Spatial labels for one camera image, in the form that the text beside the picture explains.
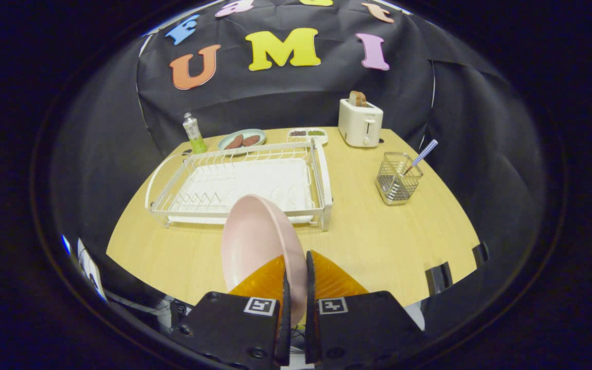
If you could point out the toast slice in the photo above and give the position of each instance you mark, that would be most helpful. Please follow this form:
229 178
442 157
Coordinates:
357 98

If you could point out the bright blue-edged screen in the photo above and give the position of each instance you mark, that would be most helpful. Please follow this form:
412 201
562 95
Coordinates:
66 245

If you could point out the black table clamp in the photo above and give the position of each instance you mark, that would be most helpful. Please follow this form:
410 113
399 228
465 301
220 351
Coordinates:
438 278
481 254

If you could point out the black backdrop cloth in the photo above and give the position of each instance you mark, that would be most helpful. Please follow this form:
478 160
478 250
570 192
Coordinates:
285 97

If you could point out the pale green oval plate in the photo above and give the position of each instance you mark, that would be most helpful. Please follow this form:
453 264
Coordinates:
226 139

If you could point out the brown sausage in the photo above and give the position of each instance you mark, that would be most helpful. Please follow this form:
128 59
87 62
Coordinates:
234 142
251 140

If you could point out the white blurred object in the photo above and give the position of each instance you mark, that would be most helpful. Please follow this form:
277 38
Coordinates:
90 270

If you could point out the cream toaster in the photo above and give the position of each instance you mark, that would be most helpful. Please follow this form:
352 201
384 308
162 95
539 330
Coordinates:
360 126

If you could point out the pink plate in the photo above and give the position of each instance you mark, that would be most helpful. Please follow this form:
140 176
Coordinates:
255 241

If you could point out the white divided snack tray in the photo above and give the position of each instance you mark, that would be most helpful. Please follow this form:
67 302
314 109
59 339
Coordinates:
306 136

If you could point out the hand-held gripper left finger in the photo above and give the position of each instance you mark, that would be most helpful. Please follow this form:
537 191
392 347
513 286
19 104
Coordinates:
224 329

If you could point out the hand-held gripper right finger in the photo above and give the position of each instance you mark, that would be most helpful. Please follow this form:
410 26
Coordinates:
368 329

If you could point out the green liquid clear bottle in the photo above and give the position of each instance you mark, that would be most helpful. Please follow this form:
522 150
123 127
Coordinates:
193 134

